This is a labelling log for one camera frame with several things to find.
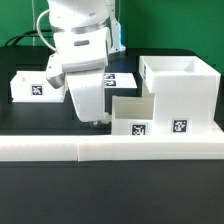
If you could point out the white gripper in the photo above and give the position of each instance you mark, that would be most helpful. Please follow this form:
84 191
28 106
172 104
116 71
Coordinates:
87 93

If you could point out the white front drawer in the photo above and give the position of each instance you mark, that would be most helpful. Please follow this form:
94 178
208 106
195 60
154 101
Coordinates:
132 115

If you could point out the white drawer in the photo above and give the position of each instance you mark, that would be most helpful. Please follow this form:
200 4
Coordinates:
132 115
33 87

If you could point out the white drawer box frame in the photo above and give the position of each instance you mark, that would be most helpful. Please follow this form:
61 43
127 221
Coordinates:
185 90

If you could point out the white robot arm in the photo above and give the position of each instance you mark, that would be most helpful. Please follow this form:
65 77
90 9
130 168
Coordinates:
85 34

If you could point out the white rear drawer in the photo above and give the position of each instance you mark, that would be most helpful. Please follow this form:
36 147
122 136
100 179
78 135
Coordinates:
33 87

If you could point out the white marker tag plate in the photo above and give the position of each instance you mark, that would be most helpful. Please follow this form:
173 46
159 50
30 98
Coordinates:
119 80

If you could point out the white L-shaped fence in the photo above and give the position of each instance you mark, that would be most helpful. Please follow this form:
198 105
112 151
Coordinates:
111 148

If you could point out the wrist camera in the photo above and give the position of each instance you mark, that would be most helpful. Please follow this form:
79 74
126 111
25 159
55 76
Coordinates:
54 74

